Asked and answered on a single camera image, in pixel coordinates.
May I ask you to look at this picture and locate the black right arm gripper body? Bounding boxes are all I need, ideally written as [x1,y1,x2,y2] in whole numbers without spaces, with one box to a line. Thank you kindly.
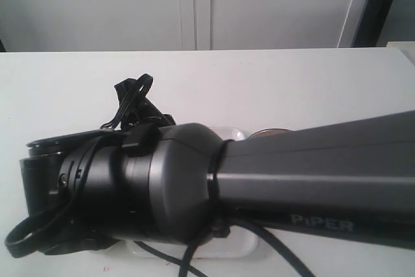
[19,129,98,255]

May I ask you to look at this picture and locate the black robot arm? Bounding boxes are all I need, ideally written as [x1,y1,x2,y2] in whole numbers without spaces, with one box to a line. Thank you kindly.
[6,111,414,257]

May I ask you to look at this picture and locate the steel bowl of rice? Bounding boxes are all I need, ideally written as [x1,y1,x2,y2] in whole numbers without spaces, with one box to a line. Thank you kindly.
[248,128,291,139]

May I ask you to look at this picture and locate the white cabinet doors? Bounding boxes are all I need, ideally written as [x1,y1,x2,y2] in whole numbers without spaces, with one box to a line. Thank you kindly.
[1,0,351,52]

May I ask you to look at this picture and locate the white rectangular tray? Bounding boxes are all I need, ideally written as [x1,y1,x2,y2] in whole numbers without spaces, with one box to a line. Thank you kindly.
[145,126,258,259]

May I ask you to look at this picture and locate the dark door frame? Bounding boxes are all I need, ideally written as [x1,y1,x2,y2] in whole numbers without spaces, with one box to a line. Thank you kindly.
[351,0,393,47]

